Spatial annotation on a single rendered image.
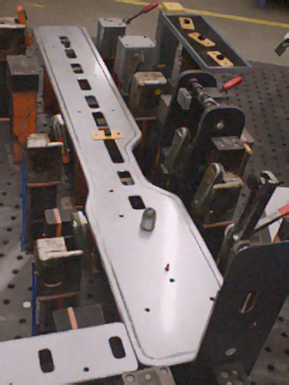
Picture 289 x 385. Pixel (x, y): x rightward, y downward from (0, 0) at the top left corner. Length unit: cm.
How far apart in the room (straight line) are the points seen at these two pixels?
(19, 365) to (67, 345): 8
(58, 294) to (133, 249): 17
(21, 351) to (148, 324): 22
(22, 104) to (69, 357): 92
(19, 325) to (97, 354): 44
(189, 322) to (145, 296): 10
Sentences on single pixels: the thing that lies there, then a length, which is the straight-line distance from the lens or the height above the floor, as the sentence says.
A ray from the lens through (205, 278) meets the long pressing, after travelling 107.
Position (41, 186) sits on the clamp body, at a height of 92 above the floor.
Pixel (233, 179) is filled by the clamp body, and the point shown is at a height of 107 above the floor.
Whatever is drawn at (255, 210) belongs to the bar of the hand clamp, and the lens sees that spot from 101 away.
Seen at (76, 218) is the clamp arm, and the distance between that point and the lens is 97.
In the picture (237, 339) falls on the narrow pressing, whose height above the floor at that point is 114.
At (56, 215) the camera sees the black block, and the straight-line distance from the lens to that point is 116.
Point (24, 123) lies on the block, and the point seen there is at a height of 86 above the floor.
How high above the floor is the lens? 177
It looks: 39 degrees down
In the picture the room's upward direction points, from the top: 10 degrees clockwise
